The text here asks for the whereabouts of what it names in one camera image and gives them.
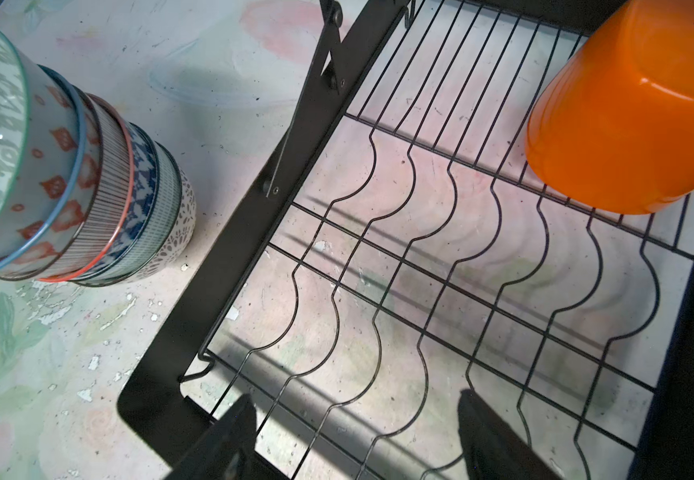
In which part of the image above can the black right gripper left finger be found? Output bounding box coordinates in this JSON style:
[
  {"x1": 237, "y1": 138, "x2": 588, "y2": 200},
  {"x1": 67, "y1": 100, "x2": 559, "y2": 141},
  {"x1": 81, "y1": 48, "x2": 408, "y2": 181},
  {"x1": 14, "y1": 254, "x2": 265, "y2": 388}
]
[{"x1": 166, "y1": 394, "x2": 256, "y2": 480}]

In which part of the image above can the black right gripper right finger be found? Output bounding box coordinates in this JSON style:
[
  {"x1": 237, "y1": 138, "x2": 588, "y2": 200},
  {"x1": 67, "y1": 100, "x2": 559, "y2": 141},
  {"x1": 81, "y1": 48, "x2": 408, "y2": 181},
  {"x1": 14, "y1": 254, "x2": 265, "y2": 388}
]
[{"x1": 457, "y1": 389, "x2": 559, "y2": 480}]

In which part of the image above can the black wire dish rack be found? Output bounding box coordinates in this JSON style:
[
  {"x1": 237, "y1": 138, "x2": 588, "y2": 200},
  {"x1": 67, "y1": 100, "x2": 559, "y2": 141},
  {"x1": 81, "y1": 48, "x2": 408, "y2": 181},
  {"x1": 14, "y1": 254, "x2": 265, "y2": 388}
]
[{"x1": 117, "y1": 1, "x2": 694, "y2": 479}]

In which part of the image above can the orange plastic bowl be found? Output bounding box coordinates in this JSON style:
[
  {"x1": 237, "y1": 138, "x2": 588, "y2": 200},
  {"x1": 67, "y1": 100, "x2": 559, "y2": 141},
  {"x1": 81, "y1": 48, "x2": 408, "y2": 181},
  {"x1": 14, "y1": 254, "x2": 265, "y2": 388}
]
[{"x1": 526, "y1": 1, "x2": 694, "y2": 214}]

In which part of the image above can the blue triangle patterned bowl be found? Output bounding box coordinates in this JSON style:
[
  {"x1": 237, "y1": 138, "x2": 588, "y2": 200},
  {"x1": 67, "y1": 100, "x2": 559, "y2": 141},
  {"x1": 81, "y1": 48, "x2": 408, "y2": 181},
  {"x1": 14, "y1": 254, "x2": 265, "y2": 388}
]
[{"x1": 0, "y1": 50, "x2": 87, "y2": 270}]

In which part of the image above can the grey dotted ceramic bowl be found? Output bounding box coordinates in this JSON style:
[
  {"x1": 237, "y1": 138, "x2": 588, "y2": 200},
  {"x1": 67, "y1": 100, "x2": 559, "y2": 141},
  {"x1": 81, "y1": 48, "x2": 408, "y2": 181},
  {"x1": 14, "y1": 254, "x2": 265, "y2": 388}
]
[{"x1": 123, "y1": 169, "x2": 197, "y2": 283}]

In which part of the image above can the green striped ceramic bowl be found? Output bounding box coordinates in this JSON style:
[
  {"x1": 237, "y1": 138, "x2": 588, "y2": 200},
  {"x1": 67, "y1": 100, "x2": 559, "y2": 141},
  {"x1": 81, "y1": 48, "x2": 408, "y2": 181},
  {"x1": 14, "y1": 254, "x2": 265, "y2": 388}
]
[{"x1": 74, "y1": 142, "x2": 190, "y2": 287}]

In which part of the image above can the red striped ceramic bowl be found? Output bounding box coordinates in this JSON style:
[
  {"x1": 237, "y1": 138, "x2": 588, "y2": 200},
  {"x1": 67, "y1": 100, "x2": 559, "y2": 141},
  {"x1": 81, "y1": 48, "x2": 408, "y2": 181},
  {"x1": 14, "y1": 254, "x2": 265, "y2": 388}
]
[{"x1": 0, "y1": 92, "x2": 134, "y2": 281}]

